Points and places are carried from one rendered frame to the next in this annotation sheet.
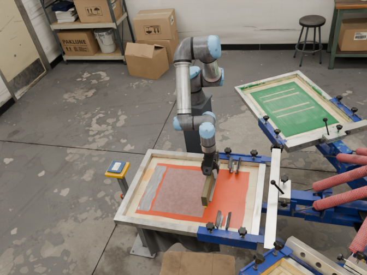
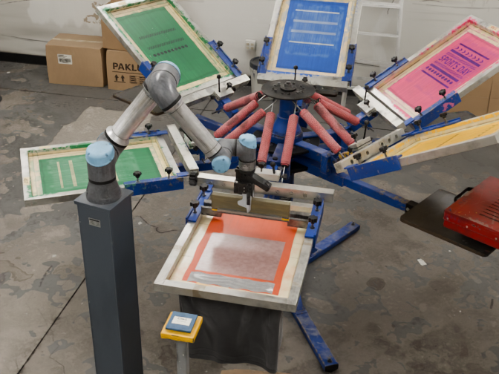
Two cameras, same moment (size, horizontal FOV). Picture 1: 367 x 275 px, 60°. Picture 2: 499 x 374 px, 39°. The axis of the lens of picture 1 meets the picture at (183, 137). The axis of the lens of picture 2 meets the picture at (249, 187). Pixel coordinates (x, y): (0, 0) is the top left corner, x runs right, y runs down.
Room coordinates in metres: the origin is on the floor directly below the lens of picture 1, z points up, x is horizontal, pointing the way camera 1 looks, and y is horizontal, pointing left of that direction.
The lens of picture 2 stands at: (1.67, 2.58, 2.75)
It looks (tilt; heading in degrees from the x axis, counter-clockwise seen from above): 29 degrees down; 260
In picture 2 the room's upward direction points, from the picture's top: 1 degrees clockwise
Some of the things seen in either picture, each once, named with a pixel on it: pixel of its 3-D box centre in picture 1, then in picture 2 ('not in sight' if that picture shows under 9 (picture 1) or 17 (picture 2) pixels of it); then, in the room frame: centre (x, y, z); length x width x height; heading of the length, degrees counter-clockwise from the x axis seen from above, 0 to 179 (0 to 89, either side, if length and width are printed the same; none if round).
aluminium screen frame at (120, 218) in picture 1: (194, 190); (244, 244); (1.24, -0.01, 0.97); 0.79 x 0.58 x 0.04; 69
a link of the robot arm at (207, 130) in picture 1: (207, 134); (246, 148); (1.23, -0.12, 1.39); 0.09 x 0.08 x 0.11; 168
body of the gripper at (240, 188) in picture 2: (209, 156); (245, 179); (1.23, -0.12, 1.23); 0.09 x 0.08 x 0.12; 159
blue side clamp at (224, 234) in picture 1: (226, 237); (314, 223); (0.90, -0.13, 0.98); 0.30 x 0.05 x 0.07; 69
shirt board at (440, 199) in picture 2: not in sight; (383, 194); (0.44, -0.47, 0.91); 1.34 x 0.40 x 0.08; 129
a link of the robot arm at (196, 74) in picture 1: (193, 78); (101, 160); (1.85, -0.13, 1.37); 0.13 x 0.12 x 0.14; 78
